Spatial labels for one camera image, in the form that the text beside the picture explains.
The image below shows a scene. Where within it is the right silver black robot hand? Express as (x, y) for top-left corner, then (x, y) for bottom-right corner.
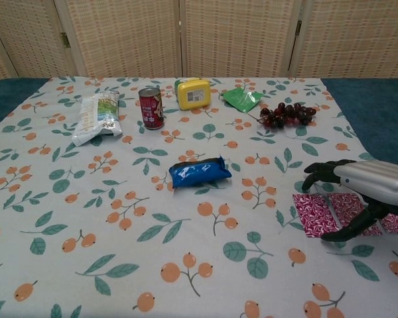
(301, 159), (398, 242)

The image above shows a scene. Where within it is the dark red grape bunch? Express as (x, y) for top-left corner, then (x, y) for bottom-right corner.
(248, 102), (318, 129)

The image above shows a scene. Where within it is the green foil snack packet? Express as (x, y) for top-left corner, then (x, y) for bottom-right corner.
(222, 87), (265, 113)

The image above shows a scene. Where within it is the blue cookie packet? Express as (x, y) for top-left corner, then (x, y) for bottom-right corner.
(168, 154), (233, 189)

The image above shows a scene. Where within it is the yellow green lidded box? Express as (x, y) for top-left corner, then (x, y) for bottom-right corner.
(174, 78), (212, 111)

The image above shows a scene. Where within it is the red drink can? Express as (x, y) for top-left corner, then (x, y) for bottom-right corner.
(138, 87), (165, 131)

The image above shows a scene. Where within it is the floral print tablecloth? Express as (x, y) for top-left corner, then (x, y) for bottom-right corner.
(0, 76), (398, 318)

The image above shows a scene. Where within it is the white crinkled snack bag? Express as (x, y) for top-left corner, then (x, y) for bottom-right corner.
(72, 91), (123, 147)

